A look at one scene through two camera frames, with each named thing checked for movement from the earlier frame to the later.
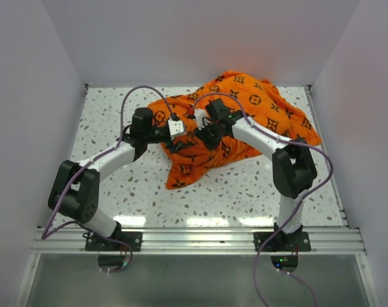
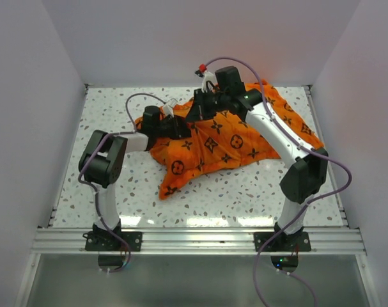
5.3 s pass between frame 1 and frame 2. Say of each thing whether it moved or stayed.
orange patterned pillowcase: moved
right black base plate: stayed
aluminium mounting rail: stayed
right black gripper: moved
